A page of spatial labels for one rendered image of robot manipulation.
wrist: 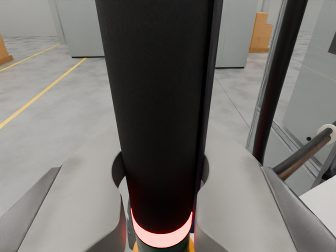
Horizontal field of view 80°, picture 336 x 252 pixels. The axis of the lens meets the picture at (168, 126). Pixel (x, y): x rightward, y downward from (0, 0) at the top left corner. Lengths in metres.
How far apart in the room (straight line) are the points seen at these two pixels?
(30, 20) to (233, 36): 10.99
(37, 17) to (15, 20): 1.19
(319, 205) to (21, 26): 14.26
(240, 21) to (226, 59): 0.94
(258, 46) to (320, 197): 7.91
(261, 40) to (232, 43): 2.61
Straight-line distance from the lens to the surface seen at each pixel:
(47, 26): 13.70
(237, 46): 5.98
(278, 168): 0.25
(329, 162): 0.87
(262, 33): 8.32
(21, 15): 14.20
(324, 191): 0.63
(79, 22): 7.55
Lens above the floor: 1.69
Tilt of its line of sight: 32 degrees down
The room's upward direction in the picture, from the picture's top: 1 degrees counter-clockwise
